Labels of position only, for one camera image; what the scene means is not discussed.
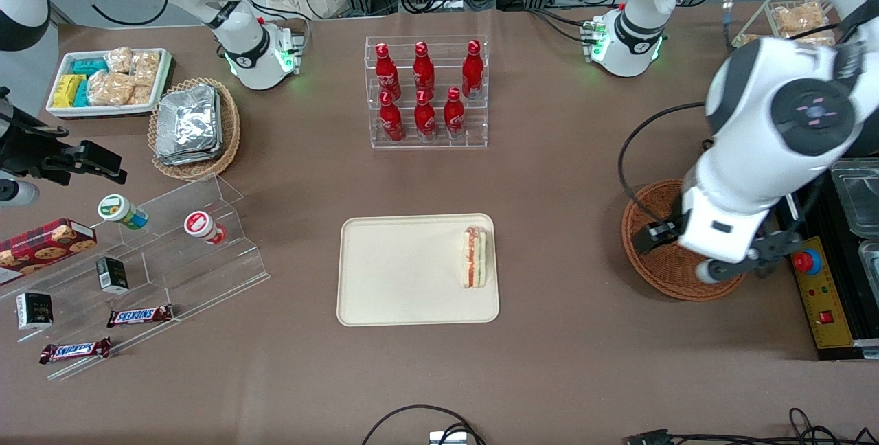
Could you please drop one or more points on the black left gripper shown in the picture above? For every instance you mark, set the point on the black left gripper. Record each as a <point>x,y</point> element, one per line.
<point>658,234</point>

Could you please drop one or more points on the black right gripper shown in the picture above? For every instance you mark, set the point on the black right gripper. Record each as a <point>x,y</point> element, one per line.
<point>29,152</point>

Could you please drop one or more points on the triangle sandwich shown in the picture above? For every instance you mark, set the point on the triangle sandwich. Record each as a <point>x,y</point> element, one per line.
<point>474,259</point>

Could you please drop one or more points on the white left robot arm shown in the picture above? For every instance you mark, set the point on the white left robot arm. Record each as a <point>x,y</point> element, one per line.
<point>769,122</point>

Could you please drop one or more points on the white rectangular snack tray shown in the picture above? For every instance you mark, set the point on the white rectangular snack tray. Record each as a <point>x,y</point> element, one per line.
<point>103,112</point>

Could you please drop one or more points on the round brown wicker basket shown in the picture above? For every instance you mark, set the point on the round brown wicker basket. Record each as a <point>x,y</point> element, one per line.
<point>663,277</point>

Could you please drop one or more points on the oval tan wicker basket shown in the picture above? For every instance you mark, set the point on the oval tan wicker basket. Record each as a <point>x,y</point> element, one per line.
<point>230,136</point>

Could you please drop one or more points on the cream plastic tray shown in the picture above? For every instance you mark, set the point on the cream plastic tray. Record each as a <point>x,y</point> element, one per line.
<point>405,270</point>

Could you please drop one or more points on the green lid yogurt cup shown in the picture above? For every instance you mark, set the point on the green lid yogurt cup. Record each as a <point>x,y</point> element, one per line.
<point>120,210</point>

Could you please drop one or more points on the teal snack pack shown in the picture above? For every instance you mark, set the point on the teal snack pack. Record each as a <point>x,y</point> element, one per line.
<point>82,95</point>
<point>89,66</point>

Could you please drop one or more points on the clear rice cracker pack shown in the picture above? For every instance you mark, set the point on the clear rice cracker pack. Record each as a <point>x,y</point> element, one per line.
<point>817,37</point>
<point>110,88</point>
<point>748,40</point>
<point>145,64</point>
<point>142,94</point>
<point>119,59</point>
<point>798,17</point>

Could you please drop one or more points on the yellow snack pack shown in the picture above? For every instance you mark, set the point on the yellow snack pack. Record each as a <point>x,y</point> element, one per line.
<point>65,90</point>

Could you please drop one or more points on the red emergency stop button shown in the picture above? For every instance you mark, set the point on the red emergency stop button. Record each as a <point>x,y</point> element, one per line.
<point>812,263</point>

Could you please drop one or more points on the red tartan cookie box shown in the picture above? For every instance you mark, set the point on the red tartan cookie box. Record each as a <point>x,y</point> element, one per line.
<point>41,246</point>

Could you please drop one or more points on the silver foil pack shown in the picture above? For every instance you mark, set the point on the silver foil pack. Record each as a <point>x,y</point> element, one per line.
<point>187,122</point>

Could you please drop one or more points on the black machine yellow panel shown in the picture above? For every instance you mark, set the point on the black machine yellow panel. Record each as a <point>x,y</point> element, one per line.
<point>824,294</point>

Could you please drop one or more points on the red lid yogurt cup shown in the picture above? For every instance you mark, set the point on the red lid yogurt cup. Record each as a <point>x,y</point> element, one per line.
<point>201,225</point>

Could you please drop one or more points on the clear plastic container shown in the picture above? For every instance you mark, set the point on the clear plastic container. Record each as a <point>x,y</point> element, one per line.
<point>858,201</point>
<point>871,263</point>

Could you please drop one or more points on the clear acrylic stepped stand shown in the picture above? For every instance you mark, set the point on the clear acrylic stepped stand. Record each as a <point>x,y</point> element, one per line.
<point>192,273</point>

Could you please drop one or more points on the small black white box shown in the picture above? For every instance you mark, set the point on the small black white box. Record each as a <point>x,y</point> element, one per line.
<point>34,311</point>

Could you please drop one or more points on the brown Snickers bar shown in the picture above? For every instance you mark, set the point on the brown Snickers bar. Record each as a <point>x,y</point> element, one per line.
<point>139,316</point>
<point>74,351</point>

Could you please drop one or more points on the red cola bottle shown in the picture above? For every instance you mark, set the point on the red cola bottle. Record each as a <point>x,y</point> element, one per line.
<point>454,115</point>
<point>391,121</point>
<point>386,74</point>
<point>424,117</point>
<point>424,71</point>
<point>472,71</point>

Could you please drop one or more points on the clear acrylic bottle rack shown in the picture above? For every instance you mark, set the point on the clear acrylic bottle rack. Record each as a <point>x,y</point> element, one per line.
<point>439,143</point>

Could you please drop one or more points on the small white device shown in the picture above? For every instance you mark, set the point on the small white device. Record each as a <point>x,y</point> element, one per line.
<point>448,438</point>

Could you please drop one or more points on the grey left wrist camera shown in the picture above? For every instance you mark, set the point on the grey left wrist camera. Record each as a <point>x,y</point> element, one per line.
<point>717,272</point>

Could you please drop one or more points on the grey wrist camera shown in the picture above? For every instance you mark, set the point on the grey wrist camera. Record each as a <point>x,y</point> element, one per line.
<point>717,272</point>
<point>17,193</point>

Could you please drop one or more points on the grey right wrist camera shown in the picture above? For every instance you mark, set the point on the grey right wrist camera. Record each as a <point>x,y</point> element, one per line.
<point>17,193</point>

